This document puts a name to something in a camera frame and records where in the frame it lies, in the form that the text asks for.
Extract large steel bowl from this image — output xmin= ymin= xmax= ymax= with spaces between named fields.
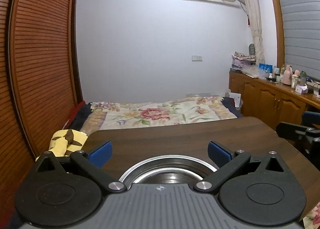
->
xmin=119 ymin=155 xmax=217 ymax=188

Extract yellow plush toy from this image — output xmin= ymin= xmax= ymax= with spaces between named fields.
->
xmin=48 ymin=129 xmax=88 ymax=157

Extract floral bed blanket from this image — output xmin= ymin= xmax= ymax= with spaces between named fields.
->
xmin=68 ymin=96 xmax=242 ymax=135

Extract wooden sideboard cabinet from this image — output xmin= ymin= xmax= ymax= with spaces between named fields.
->
xmin=229 ymin=71 xmax=319 ymax=129

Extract pink bottle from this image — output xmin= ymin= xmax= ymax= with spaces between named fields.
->
xmin=283 ymin=65 xmax=292 ymax=86

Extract white paper card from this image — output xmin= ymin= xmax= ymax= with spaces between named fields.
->
xmin=229 ymin=92 xmax=241 ymax=108

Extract wooden louvered wardrobe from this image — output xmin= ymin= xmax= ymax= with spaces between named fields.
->
xmin=1 ymin=0 xmax=82 ymax=227

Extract pile of papers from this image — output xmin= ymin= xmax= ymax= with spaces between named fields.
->
xmin=232 ymin=51 xmax=256 ymax=71

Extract grey window blind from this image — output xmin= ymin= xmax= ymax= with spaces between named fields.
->
xmin=279 ymin=0 xmax=319 ymax=80

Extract beige curtain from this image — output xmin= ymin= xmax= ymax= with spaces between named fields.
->
xmin=244 ymin=0 xmax=265 ymax=66

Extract white wall switch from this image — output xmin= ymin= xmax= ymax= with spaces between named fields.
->
xmin=191 ymin=55 xmax=203 ymax=62

